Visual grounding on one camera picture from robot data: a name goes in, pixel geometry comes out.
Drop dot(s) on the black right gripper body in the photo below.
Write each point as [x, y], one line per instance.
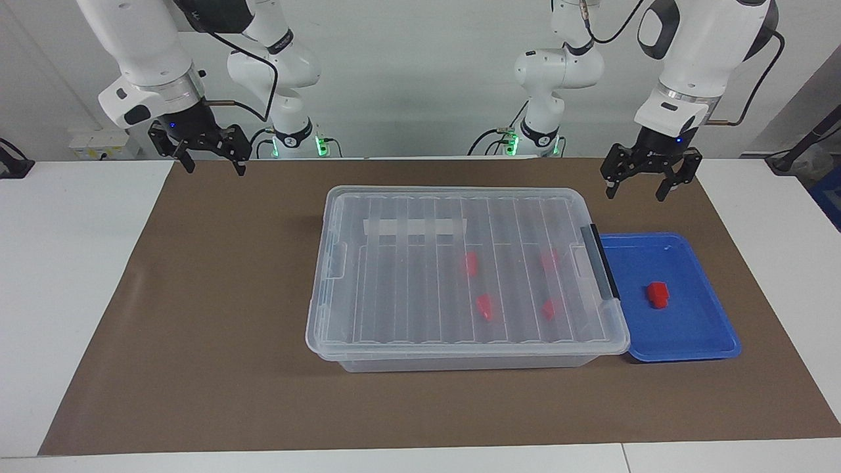
[194, 128]

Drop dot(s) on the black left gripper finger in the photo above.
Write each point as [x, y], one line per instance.
[617, 163]
[688, 163]

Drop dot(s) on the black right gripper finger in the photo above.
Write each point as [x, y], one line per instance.
[238, 148]
[162, 144]

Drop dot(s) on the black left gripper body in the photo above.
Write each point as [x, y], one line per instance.
[657, 151]

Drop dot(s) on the red plastic block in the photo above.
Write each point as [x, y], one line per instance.
[470, 263]
[658, 294]
[549, 258]
[549, 309]
[485, 307]

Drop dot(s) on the clear ribbed plastic lid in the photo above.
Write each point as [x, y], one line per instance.
[407, 295]

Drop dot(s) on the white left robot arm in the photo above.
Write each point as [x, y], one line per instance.
[696, 52]

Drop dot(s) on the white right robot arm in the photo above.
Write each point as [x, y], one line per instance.
[138, 52]

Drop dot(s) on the blue plastic tray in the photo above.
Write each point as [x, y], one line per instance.
[683, 328]

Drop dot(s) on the clear plastic storage box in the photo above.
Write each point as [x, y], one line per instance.
[460, 364]

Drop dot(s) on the black stand pole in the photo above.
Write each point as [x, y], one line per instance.
[815, 135]

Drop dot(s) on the blue storage crate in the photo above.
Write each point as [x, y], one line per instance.
[829, 197]

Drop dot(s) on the black clamp object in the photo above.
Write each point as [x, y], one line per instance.
[13, 167]

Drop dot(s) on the brown table mat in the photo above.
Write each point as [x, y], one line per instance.
[197, 407]

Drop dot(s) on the white wall power strip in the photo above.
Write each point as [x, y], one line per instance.
[92, 141]

